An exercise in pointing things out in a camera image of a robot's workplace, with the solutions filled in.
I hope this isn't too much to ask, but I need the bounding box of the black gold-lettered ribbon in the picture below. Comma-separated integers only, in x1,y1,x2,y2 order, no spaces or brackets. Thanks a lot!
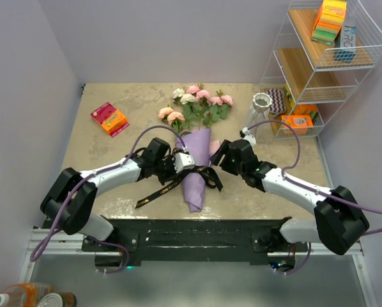
135,166,223,209

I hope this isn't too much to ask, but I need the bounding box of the purple wrapping paper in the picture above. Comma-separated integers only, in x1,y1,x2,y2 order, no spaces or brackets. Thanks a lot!
181,128,220,213

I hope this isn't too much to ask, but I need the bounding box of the pink white flower bunch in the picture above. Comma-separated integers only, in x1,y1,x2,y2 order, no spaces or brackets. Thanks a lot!
158,83,234,136

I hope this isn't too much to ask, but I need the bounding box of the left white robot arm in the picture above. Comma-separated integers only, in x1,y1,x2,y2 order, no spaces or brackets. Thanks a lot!
40,138,176,251

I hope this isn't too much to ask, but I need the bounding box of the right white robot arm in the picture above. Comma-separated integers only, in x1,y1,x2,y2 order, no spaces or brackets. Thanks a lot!
210,139,370,255

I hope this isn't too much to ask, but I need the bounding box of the white ribbed vase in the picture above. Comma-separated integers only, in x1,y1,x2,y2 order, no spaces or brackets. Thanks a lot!
246,93,273,127

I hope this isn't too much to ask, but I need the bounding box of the pink orange snack box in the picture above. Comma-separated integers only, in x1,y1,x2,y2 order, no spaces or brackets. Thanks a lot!
91,102,130,138

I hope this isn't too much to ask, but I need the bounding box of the orange box on shelf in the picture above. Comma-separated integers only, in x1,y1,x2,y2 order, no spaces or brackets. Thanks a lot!
281,114,314,136

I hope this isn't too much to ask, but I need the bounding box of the orange green sponge pack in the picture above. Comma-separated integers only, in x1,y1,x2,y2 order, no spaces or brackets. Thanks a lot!
293,104,319,121

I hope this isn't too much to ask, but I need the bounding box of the blue white tall box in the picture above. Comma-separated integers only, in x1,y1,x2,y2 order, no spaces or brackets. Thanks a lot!
333,15,357,64

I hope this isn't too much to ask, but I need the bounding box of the colourful sponge pack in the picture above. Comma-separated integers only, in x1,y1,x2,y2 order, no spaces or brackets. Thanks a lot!
311,0,347,45

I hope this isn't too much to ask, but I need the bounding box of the metal tin can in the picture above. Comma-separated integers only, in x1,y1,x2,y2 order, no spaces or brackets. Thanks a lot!
36,292,77,307

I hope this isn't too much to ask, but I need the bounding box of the orange juice bottle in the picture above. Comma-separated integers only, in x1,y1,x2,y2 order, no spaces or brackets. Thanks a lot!
0,283,54,307

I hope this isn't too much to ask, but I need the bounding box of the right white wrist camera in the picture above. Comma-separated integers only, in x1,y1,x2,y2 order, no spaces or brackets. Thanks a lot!
240,127,256,147

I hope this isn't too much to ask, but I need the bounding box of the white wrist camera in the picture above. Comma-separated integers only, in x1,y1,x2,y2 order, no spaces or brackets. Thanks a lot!
240,127,256,147
174,152,195,173

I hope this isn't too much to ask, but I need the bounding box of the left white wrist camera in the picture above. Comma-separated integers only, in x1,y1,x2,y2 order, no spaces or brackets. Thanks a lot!
174,152,195,173

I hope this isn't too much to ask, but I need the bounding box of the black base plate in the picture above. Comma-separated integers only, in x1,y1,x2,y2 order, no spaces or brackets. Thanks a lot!
82,219,308,267

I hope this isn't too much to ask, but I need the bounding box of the white wire shelf rack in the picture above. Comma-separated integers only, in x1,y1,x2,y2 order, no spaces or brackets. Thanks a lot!
260,1,382,137

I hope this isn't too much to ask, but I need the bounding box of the aluminium rail frame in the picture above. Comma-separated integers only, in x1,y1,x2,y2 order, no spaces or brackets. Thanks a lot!
20,221,378,306

